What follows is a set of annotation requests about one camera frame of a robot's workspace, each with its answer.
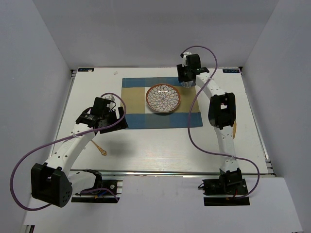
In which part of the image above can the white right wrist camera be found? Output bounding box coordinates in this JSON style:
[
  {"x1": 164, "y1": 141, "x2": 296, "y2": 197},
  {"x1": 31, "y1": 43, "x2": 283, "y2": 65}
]
[{"x1": 180, "y1": 51, "x2": 192, "y2": 67}]

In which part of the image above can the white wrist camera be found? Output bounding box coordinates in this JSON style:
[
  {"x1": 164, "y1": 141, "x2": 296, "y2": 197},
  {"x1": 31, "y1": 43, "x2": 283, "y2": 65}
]
[
  {"x1": 180, "y1": 51, "x2": 192, "y2": 67},
  {"x1": 102, "y1": 95, "x2": 115, "y2": 101}
]

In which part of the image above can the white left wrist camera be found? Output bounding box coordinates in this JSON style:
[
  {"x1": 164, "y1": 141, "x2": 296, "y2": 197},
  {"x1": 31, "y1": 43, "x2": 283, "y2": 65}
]
[{"x1": 102, "y1": 95, "x2": 115, "y2": 101}]

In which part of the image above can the floral patterned ceramic plate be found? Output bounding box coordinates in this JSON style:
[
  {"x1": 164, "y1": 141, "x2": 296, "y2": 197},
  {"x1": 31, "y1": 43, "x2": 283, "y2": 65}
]
[{"x1": 145, "y1": 83, "x2": 181, "y2": 113}]

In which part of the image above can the gold knife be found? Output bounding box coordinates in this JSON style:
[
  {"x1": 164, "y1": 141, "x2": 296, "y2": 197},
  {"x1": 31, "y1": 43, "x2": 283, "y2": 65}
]
[{"x1": 232, "y1": 120, "x2": 237, "y2": 139}]

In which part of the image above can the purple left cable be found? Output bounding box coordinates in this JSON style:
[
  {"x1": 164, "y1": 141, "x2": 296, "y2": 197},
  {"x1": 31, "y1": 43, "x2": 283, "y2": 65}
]
[{"x1": 9, "y1": 93, "x2": 127, "y2": 211}]

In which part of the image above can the clear drinking glass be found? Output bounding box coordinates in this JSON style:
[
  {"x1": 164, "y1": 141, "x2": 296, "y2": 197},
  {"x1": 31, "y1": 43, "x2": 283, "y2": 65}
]
[{"x1": 181, "y1": 81, "x2": 195, "y2": 88}]

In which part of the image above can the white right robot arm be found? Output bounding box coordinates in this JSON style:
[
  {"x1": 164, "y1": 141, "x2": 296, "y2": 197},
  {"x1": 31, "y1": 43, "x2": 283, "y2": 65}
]
[{"x1": 177, "y1": 52, "x2": 242, "y2": 194}]

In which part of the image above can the blue label sticker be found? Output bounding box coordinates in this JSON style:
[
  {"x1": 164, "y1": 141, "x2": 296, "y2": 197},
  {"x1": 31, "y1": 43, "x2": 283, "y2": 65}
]
[
  {"x1": 223, "y1": 69, "x2": 240, "y2": 73},
  {"x1": 77, "y1": 67, "x2": 94, "y2": 72}
]

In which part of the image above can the blue label sticker left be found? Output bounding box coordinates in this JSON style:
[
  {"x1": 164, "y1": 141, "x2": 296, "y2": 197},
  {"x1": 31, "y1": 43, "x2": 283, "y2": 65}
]
[{"x1": 77, "y1": 67, "x2": 94, "y2": 72}]

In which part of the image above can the blue label sticker right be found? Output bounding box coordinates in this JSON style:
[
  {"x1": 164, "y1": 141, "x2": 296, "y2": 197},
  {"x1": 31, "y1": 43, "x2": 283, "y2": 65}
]
[{"x1": 223, "y1": 69, "x2": 240, "y2": 73}]

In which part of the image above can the gold fork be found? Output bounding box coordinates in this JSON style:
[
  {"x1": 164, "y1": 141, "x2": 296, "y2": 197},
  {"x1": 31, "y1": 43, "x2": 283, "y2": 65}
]
[{"x1": 91, "y1": 140, "x2": 107, "y2": 156}]

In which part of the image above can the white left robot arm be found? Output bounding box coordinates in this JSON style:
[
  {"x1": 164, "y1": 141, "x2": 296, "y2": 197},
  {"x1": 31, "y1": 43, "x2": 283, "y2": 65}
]
[{"x1": 31, "y1": 93, "x2": 128, "y2": 207}]

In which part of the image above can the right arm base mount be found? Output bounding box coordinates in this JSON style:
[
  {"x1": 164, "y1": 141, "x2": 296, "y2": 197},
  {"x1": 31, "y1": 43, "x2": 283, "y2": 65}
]
[{"x1": 198, "y1": 179, "x2": 250, "y2": 206}]

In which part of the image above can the blue yellow striped cloth placemat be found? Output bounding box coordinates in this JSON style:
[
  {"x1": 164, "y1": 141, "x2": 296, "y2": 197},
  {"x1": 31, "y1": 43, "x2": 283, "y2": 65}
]
[{"x1": 121, "y1": 76, "x2": 204, "y2": 130}]

